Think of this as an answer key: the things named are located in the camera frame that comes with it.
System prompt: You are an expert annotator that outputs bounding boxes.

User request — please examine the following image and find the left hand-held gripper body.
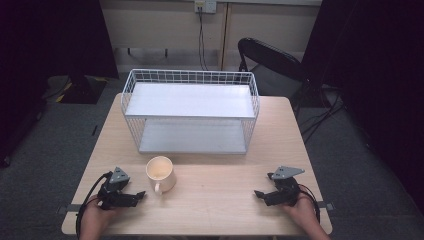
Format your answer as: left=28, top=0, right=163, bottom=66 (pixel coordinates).
left=96, top=166, right=131, bottom=211

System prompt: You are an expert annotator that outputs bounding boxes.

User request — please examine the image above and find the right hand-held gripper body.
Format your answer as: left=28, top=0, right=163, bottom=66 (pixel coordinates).
left=266, top=165, right=306, bottom=208

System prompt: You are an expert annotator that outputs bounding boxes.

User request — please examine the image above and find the cream ceramic cup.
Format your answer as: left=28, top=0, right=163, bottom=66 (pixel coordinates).
left=145, top=155, right=178, bottom=196

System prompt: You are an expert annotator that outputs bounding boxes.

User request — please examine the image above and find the white wire shelf rack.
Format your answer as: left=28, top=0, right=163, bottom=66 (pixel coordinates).
left=120, top=68, right=261, bottom=156

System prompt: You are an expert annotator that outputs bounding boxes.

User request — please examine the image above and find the person's right hand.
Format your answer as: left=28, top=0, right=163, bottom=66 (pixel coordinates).
left=281, top=194, right=320, bottom=231

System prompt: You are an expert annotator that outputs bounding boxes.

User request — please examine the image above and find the person's left hand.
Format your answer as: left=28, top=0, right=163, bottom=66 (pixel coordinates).
left=79, top=194, right=118, bottom=234

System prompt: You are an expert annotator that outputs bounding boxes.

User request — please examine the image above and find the black stand base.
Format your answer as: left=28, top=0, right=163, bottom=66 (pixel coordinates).
left=59, top=74, right=108, bottom=105

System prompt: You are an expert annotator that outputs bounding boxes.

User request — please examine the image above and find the black folding chair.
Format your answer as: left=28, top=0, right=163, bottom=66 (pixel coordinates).
left=237, top=37, right=321, bottom=108

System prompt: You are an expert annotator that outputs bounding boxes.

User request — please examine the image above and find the dark curtain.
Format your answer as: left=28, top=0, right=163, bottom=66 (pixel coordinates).
left=301, top=0, right=424, bottom=214

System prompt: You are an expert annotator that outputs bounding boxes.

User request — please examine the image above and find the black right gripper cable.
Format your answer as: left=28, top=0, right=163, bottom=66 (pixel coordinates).
left=298, top=183, right=322, bottom=224

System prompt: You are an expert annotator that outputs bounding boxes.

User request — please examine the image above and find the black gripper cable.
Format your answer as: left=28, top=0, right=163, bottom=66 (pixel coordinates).
left=298, top=183, right=322, bottom=224
left=75, top=171, right=114, bottom=240

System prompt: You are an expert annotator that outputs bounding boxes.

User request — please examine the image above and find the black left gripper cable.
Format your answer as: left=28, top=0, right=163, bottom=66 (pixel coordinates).
left=75, top=171, right=114, bottom=240

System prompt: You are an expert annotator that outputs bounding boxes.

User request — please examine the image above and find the grey table strap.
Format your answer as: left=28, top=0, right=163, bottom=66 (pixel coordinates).
left=56, top=203, right=83, bottom=215
left=316, top=200, right=335, bottom=212

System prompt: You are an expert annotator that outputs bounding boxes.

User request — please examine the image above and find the black floor cable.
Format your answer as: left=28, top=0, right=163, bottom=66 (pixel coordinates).
left=298, top=89, right=346, bottom=144

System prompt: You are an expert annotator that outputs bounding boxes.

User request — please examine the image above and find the black wall power cable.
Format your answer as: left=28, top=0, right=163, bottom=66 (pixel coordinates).
left=197, top=7, right=210, bottom=72

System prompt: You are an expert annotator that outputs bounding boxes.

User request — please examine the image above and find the white wall socket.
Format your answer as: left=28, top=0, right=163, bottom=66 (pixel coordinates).
left=194, top=0, right=218, bottom=14

